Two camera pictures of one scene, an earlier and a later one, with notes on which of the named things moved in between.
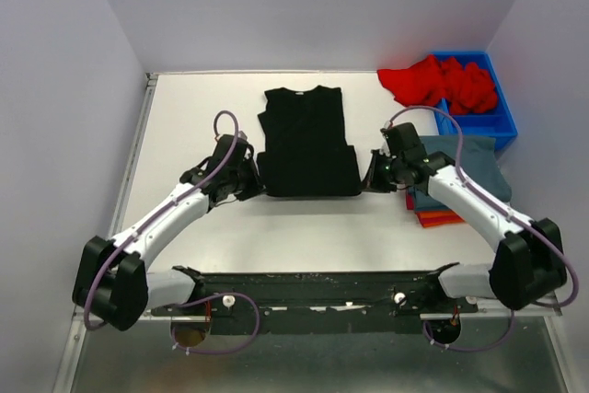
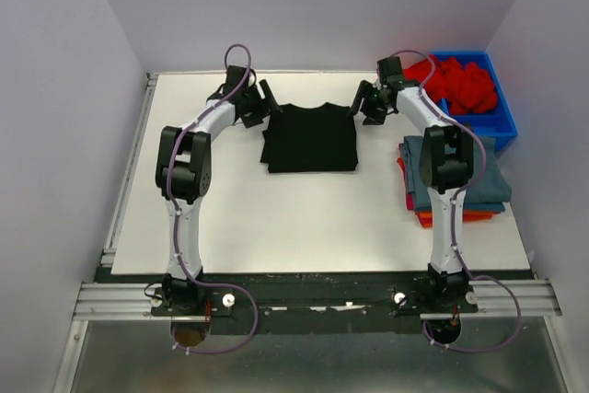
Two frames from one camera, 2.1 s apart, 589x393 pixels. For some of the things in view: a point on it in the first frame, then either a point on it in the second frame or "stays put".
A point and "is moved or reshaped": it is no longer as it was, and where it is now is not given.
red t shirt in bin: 467,88 stays put
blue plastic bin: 495,122 stays put
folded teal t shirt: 479,164 stays put
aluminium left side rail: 151,80 stays put
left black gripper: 257,185 → 262,109
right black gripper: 374,181 → 374,118
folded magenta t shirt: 410,202 stays put
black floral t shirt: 307,155 is moved or reshaped
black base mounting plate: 355,303 stays put
